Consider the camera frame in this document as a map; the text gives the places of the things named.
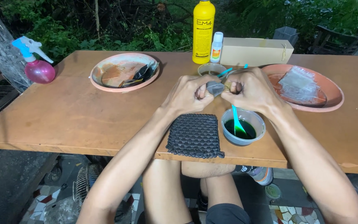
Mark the terracotta plate with black pouches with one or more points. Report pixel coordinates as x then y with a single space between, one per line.
124 72

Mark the dark grey knitted pad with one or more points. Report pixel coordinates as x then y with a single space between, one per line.
195 135

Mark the teal plastic spoon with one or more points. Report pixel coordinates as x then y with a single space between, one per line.
236 121

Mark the grey concrete post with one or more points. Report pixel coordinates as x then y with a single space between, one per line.
2 46

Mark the small clear plastic pouch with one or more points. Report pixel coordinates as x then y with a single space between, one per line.
215 88

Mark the small white bottle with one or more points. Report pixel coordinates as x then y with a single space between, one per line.
216 47

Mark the pile of clear plastic bags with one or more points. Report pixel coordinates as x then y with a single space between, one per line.
299 84

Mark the terracotta plate with clear bags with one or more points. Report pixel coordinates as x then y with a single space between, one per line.
309 90

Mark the round green lid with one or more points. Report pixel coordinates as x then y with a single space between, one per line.
272 191

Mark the dark wooden chair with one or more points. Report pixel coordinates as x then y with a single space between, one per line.
337 42

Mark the person's legs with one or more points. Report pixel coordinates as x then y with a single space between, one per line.
191 193

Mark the clear cup of green liquid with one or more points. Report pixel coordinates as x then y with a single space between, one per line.
243 127

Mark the grey plastic container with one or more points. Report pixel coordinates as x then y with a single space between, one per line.
286 34

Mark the pink spray bottle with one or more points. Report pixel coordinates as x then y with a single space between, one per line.
36 62

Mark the person's shoe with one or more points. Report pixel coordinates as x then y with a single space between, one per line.
259 174

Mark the small clear plastic cup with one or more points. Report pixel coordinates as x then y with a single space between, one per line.
211 69

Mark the person's left hand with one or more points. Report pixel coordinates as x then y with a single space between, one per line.
187 93

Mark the black filled plastic pouch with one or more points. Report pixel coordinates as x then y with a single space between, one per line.
144 73

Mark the yellow plastic bottle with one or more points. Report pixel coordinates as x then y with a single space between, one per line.
203 31

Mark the beige cardboard box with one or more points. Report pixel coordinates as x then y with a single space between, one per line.
255 51

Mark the person's right hand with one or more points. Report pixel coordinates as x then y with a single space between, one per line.
253 90

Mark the teal plastic stick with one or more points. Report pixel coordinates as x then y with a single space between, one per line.
224 72

